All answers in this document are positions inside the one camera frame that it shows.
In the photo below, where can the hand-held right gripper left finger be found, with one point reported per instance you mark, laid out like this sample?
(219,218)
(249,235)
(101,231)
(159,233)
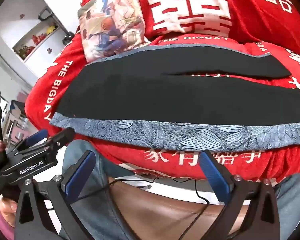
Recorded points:
(81,175)

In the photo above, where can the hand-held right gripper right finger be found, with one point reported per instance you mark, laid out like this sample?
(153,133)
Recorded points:
(211,175)

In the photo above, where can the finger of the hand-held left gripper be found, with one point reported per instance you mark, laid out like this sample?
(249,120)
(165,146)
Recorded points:
(63,135)
(37,136)

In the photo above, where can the black pants with blue lining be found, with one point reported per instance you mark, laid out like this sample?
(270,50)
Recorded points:
(165,97)

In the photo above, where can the person's left forearm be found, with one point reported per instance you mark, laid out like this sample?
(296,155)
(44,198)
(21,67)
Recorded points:
(0,227)

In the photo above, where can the person's left hand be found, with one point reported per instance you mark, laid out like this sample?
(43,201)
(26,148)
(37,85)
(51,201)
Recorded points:
(8,210)

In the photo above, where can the red printed sofa seat cover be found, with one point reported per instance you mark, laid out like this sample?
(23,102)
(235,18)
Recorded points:
(202,162)

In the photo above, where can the person's left leg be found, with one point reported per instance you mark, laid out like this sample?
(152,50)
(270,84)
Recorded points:
(102,205)

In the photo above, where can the person's leg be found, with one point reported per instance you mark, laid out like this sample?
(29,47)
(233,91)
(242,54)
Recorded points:
(292,195)
(102,205)

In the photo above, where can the person's right leg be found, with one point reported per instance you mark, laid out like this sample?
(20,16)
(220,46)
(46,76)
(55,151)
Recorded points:
(292,195)

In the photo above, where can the cartoon printed pillow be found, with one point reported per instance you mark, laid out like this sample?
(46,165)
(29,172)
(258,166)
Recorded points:
(110,22)

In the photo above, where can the red printed sofa back cover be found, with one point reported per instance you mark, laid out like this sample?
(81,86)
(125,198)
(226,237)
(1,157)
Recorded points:
(252,10)

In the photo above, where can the white wall shelf with ornaments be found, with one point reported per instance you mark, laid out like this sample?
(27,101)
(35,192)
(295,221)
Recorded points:
(32,42)

